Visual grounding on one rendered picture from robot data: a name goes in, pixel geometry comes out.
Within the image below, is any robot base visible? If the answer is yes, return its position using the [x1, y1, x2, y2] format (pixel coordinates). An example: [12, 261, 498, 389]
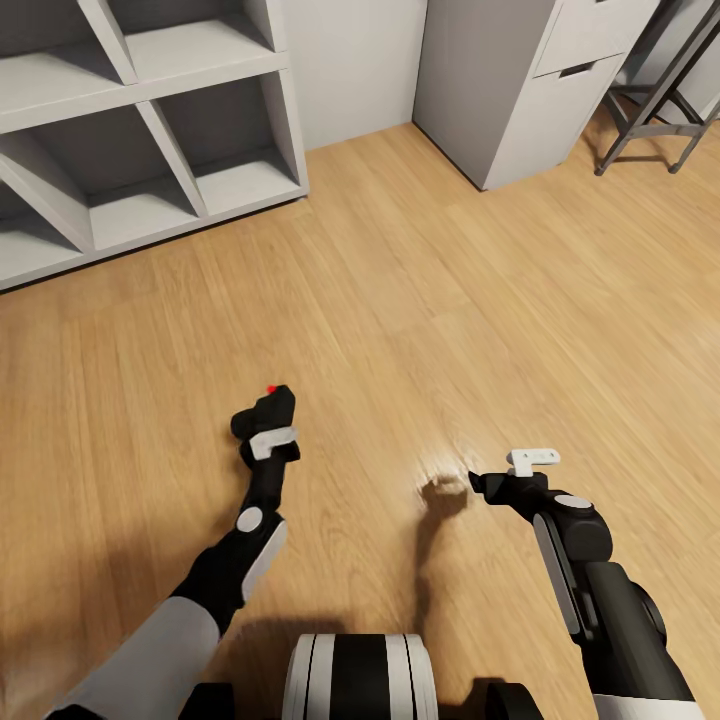
[179, 683, 543, 720]

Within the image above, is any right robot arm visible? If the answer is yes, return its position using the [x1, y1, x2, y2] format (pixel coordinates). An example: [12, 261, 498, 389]
[468, 448, 706, 720]

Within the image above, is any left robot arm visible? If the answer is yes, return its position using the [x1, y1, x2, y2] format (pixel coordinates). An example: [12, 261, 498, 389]
[41, 425, 301, 720]

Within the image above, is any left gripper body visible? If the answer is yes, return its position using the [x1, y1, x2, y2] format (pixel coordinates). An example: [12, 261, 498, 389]
[241, 441, 301, 481]

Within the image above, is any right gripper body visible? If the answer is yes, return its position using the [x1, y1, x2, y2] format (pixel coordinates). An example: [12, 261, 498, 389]
[482, 472, 548, 514]

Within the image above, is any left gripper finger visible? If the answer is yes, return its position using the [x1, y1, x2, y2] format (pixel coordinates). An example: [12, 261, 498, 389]
[239, 427, 256, 451]

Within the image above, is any digital camera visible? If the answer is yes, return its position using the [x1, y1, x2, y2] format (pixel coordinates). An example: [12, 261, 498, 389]
[231, 384, 297, 441]

